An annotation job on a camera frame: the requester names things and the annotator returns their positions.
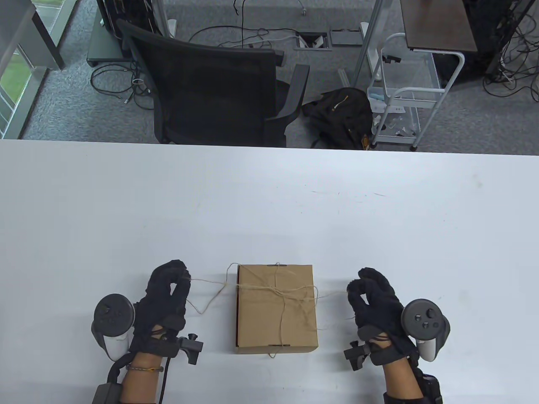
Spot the person's right hand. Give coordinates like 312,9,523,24
346,267,419,367

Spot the person's left hand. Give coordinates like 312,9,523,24
128,260,192,358

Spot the brown cardboard box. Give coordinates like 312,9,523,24
234,264,318,355

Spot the beige twine string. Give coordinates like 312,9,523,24
185,262,358,359

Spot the person's right forearm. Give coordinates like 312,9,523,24
382,357,423,398

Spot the person's left forearm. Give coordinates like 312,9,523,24
120,351,165,404

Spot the black wrist-worn sensor box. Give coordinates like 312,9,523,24
417,370,443,404
92,382,123,404

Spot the open floor socket box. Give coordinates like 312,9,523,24
294,32,332,51

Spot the grey and white hand controller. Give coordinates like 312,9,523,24
401,299,450,362
91,294,136,361

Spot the black backpack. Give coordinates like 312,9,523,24
302,87,374,150

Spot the black mesh office chair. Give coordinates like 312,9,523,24
117,18,311,148

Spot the grey floor plate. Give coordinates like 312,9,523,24
330,29,363,46

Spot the brown wooden side desk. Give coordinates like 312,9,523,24
399,0,478,53

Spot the black equipment rack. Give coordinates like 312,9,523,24
96,0,157,40
462,0,527,78

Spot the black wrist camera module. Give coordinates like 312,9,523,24
179,333,204,365
344,341,372,372

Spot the black sensor cable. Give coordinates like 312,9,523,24
158,356,172,404

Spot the white wire cart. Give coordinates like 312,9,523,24
366,33,466,152

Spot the tangle of black floor cables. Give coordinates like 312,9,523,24
91,63,155,111
482,0,539,102

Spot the grey metal base plate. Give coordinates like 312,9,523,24
87,8,129,68

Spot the aluminium frame post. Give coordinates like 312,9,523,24
352,0,386,87

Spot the long black floor cable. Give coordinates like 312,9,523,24
187,0,304,48

